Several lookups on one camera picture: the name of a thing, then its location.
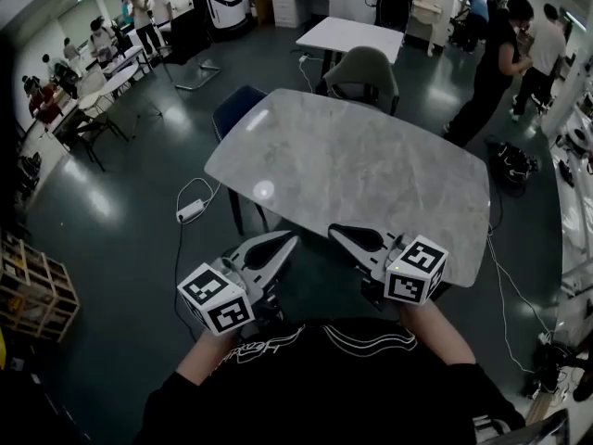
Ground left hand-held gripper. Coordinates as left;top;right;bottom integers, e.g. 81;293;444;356
176;229;300;337

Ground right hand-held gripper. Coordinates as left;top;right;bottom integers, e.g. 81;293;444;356
326;222;449;311

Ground person's right forearm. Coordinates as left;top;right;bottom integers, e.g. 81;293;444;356
397;299;478;365

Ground person's left forearm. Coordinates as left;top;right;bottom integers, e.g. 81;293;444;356
175;326;242;387

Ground white marble table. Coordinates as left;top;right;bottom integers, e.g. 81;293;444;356
203;87;492;289

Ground person's black shirt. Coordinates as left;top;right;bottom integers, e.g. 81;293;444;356
132;317;527;445

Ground blue chair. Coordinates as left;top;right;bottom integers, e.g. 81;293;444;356
211;84;270;146

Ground black bag white markings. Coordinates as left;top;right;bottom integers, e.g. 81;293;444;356
484;134;542;187

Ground grey chair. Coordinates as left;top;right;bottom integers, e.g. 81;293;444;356
315;45;400;116

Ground white metal rack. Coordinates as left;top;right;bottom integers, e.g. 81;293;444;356
541;53;593;342

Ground white rectangular table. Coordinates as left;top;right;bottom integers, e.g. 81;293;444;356
295;15;406;87

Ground white round table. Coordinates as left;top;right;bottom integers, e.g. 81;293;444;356
99;62;154;99

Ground black office chair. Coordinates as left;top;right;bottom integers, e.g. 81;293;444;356
155;5;222;91

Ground wooden crate rack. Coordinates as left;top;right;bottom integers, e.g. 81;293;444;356
0;229;81;345

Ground white drawer desk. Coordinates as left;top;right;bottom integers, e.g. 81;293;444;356
271;0;337;30

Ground white black robot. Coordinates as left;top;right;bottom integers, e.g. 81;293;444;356
201;0;254;41

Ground white looped cable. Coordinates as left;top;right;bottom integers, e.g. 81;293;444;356
177;177;222;212

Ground black floor cable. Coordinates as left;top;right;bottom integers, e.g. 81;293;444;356
173;220;200;342

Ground white floor cable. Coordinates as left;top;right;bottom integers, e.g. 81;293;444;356
486;222;555;375

